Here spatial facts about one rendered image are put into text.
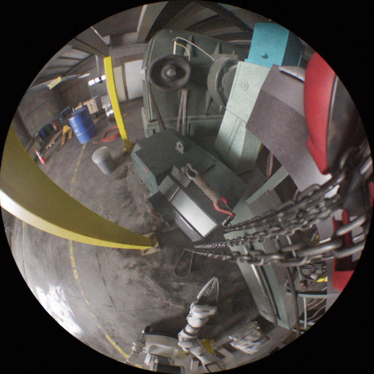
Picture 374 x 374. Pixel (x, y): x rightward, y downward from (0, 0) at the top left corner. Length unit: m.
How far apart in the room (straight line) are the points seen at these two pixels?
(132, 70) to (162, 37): 5.04
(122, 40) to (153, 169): 1.84
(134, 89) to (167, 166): 5.65
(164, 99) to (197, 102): 0.32
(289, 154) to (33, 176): 0.86
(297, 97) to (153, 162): 0.80
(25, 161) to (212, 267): 1.48
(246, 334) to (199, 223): 1.86
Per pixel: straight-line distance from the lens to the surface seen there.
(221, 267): 1.42
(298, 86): 0.68
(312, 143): 0.15
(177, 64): 0.89
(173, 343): 1.50
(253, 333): 2.04
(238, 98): 0.87
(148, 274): 1.38
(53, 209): 0.31
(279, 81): 0.71
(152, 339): 1.50
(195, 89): 1.10
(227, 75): 0.92
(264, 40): 0.91
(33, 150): 8.48
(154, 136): 0.85
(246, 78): 0.85
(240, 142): 0.87
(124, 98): 6.22
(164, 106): 1.04
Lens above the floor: 1.30
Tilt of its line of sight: 59 degrees down
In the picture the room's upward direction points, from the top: 9 degrees clockwise
